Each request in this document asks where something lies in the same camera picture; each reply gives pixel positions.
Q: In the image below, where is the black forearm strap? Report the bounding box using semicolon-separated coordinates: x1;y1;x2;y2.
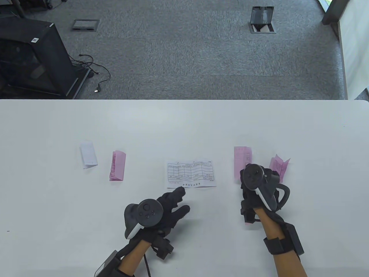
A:
263;237;286;255
115;267;136;277

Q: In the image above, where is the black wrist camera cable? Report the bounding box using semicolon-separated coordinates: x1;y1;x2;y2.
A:
143;254;152;277

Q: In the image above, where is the black equipment cabinet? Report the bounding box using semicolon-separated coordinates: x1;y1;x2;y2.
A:
0;16;90;99

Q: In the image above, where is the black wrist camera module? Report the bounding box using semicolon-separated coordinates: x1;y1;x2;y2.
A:
151;231;175;261
241;201;261;224

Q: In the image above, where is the person's left forearm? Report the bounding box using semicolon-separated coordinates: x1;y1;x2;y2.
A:
118;239;152;277

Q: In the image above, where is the pink invoice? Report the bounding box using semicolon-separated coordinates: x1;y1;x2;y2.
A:
269;154;291;182
109;150;126;181
234;146;253;182

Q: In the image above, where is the open grey floor socket box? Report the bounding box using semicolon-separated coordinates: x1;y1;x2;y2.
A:
248;6;276;34

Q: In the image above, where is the person's right hand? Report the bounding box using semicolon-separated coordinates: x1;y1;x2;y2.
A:
239;168;280;215

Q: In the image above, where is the dark furniture base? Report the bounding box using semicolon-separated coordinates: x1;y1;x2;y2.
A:
0;0;68;18

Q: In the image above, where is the grey tracking controller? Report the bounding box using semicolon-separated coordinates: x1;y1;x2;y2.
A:
124;199;164;240
242;164;291;211

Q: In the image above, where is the white partition panel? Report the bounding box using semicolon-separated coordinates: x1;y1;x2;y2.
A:
337;0;369;100

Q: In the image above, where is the closed grey floor socket box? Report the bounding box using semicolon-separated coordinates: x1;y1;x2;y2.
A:
71;19;101;31

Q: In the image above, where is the black forearm battery box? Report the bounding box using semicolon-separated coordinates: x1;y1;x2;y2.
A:
284;224;304;256
95;250;121;277

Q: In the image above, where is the white invoice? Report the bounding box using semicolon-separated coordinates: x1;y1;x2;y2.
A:
80;141;98;169
167;160;217;189

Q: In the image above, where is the black floor cable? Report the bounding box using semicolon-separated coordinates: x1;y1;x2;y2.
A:
69;54;111;93

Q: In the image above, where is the person's left hand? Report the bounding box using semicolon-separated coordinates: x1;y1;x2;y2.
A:
131;186;191;243

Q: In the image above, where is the dark grey post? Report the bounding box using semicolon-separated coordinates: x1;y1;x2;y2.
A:
321;0;351;25

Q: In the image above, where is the person's right forearm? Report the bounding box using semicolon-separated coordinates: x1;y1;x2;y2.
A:
254;206;309;277

